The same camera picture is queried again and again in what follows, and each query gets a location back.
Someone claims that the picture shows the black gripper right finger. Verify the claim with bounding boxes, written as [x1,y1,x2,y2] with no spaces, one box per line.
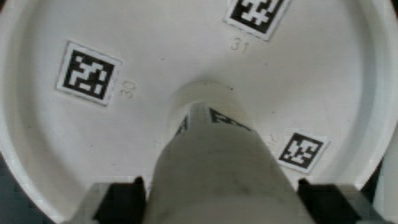
[296,179,380,224]

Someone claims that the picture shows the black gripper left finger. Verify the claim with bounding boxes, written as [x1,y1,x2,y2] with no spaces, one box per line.
[69,177,145,224]

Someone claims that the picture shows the white cylindrical table leg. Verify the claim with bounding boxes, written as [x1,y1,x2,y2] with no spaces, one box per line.
[143,81,314,224]

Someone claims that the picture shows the white round table top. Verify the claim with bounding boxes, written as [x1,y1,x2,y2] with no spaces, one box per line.
[0,0,398,224]

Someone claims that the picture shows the white L-shaped fence wall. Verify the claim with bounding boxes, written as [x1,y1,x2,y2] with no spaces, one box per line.
[373,134,398,224]

